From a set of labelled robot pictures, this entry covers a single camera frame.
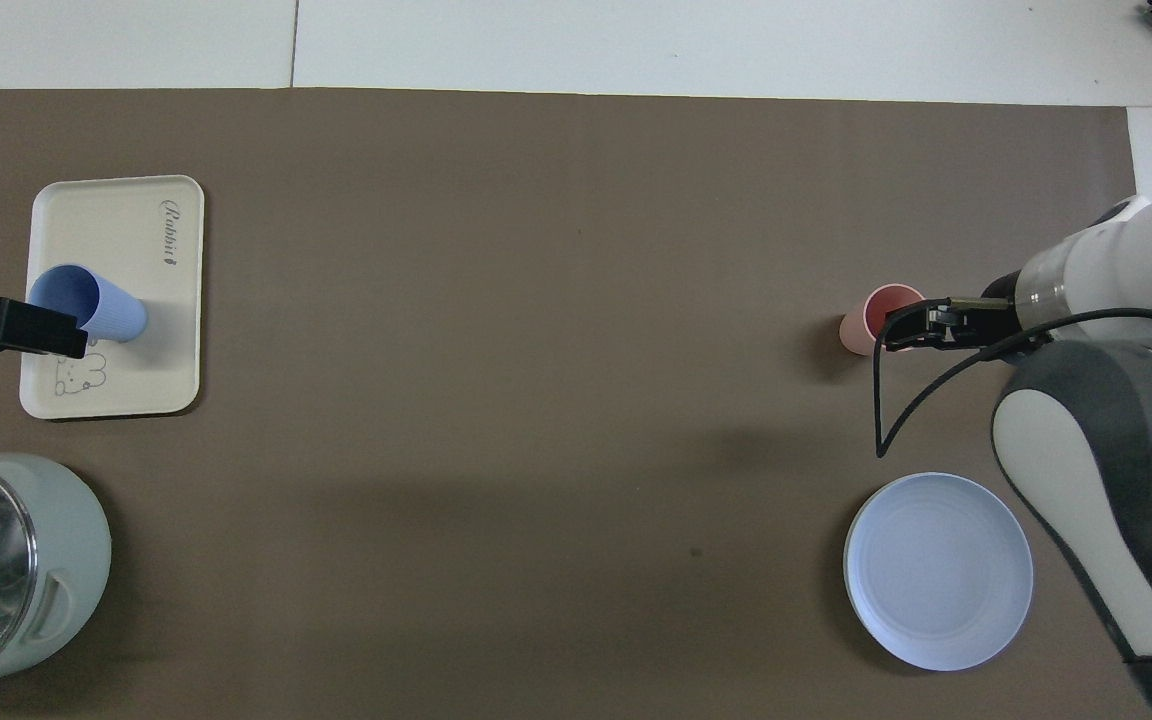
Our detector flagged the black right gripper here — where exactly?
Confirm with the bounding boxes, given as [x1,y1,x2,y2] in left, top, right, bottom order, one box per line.
[881,295,1022,353]

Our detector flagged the blue ribbed plastic cup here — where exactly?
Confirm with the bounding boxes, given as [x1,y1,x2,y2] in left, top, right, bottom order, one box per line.
[28,263,149,346]

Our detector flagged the pink plastic cup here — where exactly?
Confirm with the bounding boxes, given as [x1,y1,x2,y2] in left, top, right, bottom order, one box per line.
[839,283,927,356]

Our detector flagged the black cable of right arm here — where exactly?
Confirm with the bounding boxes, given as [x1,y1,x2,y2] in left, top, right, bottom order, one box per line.
[873,305,1152,531]

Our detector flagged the grey-green kettle with glass lid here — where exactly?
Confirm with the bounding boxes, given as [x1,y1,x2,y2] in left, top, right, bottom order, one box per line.
[0,453,113,699]

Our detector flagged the cream tray with rabbit print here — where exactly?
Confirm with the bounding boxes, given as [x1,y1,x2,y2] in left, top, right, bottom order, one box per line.
[19,175,205,420]

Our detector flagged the light blue round plate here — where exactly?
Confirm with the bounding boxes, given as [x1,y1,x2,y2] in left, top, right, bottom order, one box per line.
[843,472,1035,672]

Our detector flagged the brown table mat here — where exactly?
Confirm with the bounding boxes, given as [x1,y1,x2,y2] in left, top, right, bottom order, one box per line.
[0,88,1152,720]

